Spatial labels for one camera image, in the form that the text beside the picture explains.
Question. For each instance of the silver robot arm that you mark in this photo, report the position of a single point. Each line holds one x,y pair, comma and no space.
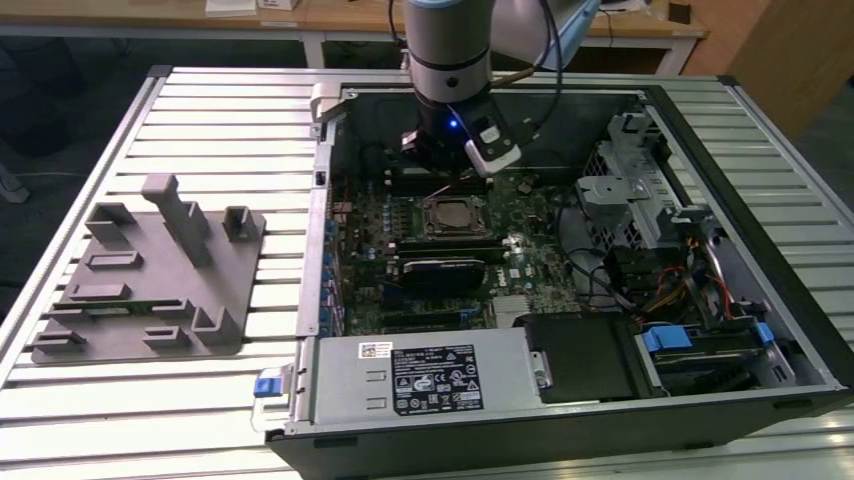
447,60

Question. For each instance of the CPU socket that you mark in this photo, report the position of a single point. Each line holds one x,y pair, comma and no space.
460,235

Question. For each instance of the RAM slot with white clips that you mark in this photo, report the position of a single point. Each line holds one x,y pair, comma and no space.
407,171
408,184

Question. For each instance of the RAM slot with black clips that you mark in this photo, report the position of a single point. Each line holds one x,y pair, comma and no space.
454,243
410,192
407,178

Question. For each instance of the green RAM stick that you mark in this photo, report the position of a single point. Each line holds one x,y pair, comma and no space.
454,255
116,310

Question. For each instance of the black graphics card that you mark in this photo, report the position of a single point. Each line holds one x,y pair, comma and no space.
443,282

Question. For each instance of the silver metal drive cage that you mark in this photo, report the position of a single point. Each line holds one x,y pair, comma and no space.
614,212

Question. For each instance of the green motherboard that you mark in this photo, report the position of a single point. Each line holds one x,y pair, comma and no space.
547,270

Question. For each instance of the small silver heatsink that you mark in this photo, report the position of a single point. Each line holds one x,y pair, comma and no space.
511,307

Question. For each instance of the black expansion slot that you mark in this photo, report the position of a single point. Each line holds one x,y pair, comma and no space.
420,318

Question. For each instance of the small white printed box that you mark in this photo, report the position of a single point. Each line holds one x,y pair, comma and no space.
276,4

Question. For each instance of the wooden desk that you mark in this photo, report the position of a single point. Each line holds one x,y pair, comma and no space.
220,22

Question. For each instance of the small black box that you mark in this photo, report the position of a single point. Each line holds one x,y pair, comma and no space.
679,12

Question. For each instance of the blue disk carrier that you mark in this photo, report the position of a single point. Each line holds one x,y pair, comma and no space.
667,340

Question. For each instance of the grey parts rack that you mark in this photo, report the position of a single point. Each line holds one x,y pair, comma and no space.
173,310

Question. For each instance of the silver power supply unit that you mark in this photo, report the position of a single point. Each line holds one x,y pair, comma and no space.
347,400

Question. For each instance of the wooden cabinet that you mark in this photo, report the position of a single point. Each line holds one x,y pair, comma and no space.
794,60

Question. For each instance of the black open PC case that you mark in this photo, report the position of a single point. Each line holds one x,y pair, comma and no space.
467,452

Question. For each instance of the grey metal leg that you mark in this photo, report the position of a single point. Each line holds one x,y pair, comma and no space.
13,187

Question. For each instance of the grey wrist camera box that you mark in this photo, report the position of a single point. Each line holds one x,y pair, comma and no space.
412,145

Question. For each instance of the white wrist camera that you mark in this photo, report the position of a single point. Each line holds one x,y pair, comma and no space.
490,135

